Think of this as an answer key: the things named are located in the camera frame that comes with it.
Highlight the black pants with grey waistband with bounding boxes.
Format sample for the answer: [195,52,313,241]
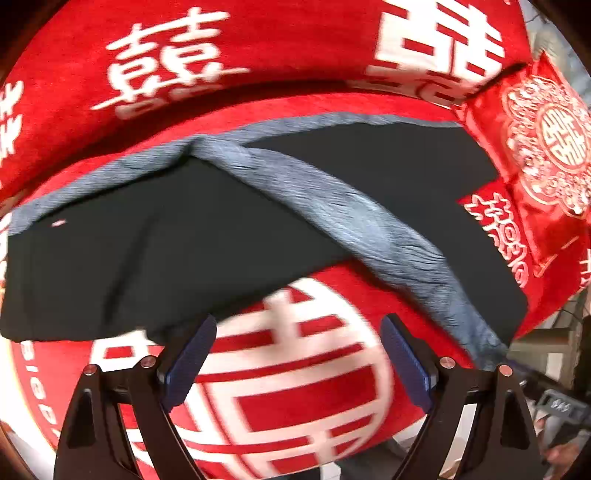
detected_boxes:
[1,113,528,368]

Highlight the grey stand with label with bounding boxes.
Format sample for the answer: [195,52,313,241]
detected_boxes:
[536,389,588,425]

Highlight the red sofa with white characters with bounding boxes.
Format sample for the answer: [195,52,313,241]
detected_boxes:
[1,1,529,479]

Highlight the red embroidered cushion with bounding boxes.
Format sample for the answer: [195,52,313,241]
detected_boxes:
[453,54,590,336]

